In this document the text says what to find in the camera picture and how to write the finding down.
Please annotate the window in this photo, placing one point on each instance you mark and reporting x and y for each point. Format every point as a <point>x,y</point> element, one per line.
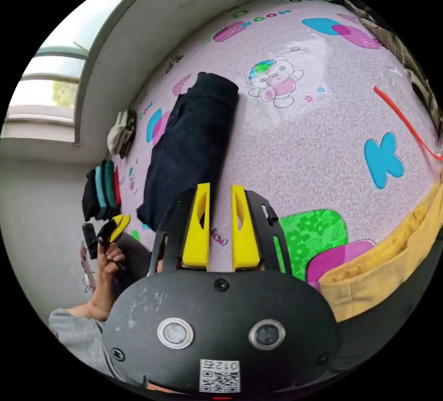
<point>69,27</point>

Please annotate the dark blue long sleeve shirt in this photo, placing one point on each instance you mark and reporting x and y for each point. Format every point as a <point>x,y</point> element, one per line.
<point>193,145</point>

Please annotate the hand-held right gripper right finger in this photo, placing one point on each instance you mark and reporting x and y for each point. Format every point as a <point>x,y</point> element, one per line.
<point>245,238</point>

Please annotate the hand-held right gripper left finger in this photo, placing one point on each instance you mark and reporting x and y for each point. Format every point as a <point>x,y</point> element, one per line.
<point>196,235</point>

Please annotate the bed with pink printed sheet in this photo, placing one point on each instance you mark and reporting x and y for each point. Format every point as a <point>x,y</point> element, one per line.
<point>294,165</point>

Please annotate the beige bunched cloths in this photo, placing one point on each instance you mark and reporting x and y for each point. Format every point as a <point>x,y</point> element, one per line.
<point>120,132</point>

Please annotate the brown patterned blanket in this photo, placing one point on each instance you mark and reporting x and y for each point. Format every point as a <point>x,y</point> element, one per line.
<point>391,41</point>

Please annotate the person's left hand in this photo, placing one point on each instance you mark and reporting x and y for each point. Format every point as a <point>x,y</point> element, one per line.
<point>110,259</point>

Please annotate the person's left forearm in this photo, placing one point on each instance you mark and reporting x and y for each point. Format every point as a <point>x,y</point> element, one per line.
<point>98,299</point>

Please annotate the yellow garment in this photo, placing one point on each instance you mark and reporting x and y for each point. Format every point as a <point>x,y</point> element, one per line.
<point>380,269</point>

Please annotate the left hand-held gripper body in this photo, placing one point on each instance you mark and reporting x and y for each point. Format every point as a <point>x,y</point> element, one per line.
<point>106,232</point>

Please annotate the pile of clothes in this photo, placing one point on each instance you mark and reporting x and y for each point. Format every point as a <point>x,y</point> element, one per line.
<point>102,193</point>

